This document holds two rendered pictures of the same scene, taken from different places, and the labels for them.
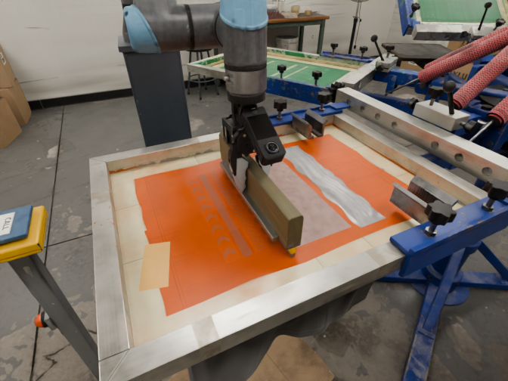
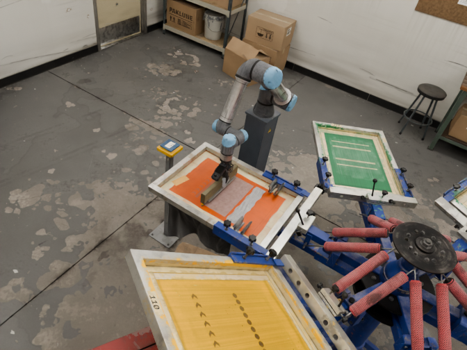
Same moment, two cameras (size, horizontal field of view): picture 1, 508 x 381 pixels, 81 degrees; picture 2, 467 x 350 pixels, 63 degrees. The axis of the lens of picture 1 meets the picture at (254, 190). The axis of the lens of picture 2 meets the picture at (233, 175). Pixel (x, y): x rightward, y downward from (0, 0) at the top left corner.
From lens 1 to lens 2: 1.91 m
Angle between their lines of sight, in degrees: 39
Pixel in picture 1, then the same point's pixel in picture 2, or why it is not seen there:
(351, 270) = (200, 214)
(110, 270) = (170, 172)
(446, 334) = not seen: outside the picture
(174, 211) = (201, 174)
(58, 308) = not seen: hidden behind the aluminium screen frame
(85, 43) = (348, 42)
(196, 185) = not seen: hidden behind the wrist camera
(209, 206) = (208, 180)
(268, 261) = (196, 201)
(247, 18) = (224, 143)
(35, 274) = (169, 162)
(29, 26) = (320, 17)
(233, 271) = (188, 196)
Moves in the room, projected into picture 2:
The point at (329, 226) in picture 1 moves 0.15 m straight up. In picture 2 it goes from (221, 211) to (224, 194)
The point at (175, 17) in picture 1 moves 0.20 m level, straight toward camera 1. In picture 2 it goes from (222, 129) to (197, 142)
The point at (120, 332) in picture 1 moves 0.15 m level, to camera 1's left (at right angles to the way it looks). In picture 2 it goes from (158, 182) to (149, 167)
